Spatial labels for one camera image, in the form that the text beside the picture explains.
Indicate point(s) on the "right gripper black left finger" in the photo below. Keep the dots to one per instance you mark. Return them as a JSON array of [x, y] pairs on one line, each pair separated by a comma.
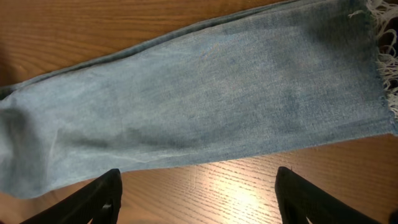
[[98, 202]]

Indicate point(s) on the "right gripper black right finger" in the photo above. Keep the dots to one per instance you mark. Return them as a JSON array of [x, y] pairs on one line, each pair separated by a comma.
[[300, 201]]

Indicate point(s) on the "light blue denim jeans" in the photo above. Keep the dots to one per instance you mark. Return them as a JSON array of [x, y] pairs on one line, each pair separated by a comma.
[[285, 76]]

